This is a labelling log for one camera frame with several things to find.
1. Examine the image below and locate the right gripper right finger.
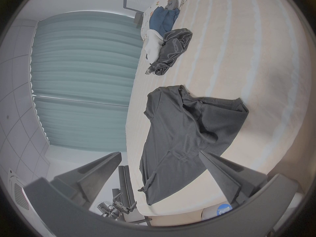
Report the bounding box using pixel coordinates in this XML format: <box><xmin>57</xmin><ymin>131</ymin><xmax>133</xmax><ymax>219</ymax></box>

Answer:
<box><xmin>199</xmin><ymin>150</ymin><xmax>268</xmax><ymax>205</ymax></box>

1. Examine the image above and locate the black T-shirt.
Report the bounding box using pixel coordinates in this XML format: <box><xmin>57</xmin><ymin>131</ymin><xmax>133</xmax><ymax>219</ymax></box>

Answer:
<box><xmin>138</xmin><ymin>84</ymin><xmax>249</xmax><ymax>206</ymax></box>

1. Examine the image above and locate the grey garment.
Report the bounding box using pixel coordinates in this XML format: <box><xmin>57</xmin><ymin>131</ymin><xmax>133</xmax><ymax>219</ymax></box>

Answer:
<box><xmin>165</xmin><ymin>0</ymin><xmax>190</xmax><ymax>10</ymax></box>

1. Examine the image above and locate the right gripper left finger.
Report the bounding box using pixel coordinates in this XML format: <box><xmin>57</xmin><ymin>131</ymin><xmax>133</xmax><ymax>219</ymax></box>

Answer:
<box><xmin>51</xmin><ymin>152</ymin><xmax>122</xmax><ymax>203</ymax></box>

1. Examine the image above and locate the black satin garment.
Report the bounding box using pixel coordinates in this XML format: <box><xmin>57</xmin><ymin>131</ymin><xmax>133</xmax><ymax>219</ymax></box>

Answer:
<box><xmin>145</xmin><ymin>28</ymin><xmax>193</xmax><ymax>76</ymax></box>

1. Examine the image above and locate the white garment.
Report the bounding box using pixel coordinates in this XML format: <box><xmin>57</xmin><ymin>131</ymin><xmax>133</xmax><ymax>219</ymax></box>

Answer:
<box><xmin>144</xmin><ymin>29</ymin><xmax>165</xmax><ymax>62</ymax></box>

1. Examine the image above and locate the grey bedside table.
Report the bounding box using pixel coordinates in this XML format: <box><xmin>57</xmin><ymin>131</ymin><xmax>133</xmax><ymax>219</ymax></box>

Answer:
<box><xmin>134</xmin><ymin>11</ymin><xmax>144</xmax><ymax>28</ymax></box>

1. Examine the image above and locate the black chest of drawers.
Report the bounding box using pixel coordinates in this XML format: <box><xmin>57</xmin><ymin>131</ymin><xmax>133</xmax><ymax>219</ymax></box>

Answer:
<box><xmin>118</xmin><ymin>165</ymin><xmax>136</xmax><ymax>207</ymax></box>

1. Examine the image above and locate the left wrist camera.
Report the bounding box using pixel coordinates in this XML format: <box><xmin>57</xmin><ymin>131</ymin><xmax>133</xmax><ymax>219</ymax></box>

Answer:
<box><xmin>97</xmin><ymin>201</ymin><xmax>122</xmax><ymax>220</ymax></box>

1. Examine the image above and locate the blue knitted garment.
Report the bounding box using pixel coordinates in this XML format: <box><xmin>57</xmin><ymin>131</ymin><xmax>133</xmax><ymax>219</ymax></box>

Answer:
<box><xmin>149</xmin><ymin>6</ymin><xmax>180</xmax><ymax>36</ymax></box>

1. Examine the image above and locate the blue-green curtain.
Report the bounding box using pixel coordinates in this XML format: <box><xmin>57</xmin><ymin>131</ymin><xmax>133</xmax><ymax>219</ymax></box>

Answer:
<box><xmin>30</xmin><ymin>10</ymin><xmax>144</xmax><ymax>105</ymax></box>
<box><xmin>32</xmin><ymin>95</ymin><xmax>129</xmax><ymax>153</ymax></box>

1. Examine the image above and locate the bed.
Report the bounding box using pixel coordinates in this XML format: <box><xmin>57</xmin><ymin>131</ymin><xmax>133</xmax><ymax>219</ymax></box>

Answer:
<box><xmin>123</xmin><ymin>0</ymin><xmax>312</xmax><ymax>219</ymax></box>

